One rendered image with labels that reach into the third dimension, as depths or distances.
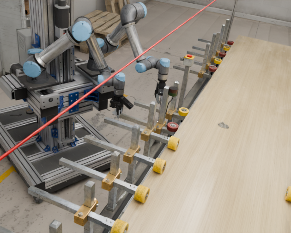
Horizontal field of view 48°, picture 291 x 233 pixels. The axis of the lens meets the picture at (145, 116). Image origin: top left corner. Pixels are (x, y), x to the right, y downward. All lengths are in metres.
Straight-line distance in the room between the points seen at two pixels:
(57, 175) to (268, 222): 1.72
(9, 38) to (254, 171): 3.58
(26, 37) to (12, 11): 1.75
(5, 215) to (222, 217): 1.81
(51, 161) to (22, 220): 0.55
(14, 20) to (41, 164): 2.17
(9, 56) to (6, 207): 2.42
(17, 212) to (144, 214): 1.48
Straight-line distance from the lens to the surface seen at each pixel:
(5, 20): 4.64
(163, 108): 2.29
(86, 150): 3.12
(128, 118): 2.41
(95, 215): 1.56
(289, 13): 9.86
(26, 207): 2.94
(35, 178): 2.84
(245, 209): 1.83
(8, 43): 4.74
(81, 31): 2.12
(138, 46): 2.35
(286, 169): 2.22
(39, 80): 2.44
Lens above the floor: 2.14
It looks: 32 degrees down
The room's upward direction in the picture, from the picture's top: 7 degrees clockwise
